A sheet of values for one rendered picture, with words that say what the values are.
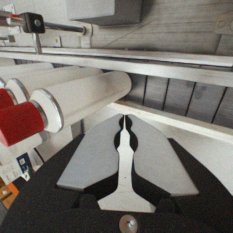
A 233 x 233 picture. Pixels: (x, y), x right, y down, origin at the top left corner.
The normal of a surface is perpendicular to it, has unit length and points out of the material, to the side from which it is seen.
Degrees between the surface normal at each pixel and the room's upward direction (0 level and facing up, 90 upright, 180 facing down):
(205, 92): 0
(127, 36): 0
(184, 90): 0
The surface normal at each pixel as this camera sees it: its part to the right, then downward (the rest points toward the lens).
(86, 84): 0.48, -0.58
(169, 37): -0.55, 0.39
